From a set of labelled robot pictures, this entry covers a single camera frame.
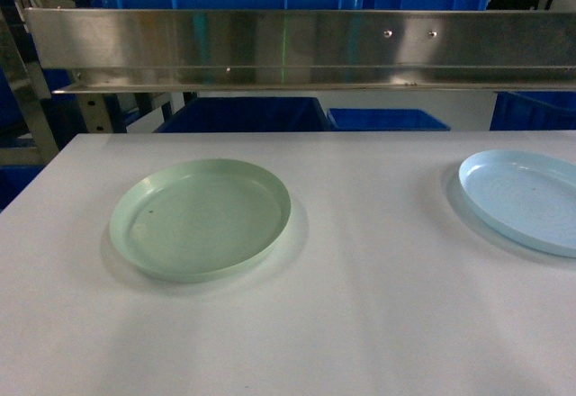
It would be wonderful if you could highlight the lower left blue bin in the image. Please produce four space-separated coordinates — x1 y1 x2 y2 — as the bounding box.
157 97 329 133

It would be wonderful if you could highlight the lower right blue bin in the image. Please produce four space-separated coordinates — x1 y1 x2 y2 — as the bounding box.
490 91 575 131

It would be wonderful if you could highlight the lower middle blue bin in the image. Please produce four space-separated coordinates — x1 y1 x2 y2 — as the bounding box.
327 108 451 131

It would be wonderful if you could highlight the stainless steel shelf rail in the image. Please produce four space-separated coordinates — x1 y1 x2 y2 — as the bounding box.
25 8 575 94

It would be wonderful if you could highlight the light blue round plate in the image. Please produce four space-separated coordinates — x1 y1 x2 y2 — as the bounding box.
458 150 575 258

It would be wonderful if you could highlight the metal rack upright post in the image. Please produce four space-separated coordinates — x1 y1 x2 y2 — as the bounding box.
1 0 59 165

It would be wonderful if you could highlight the light green round plate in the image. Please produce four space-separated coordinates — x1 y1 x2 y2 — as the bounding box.
109 158 292 283

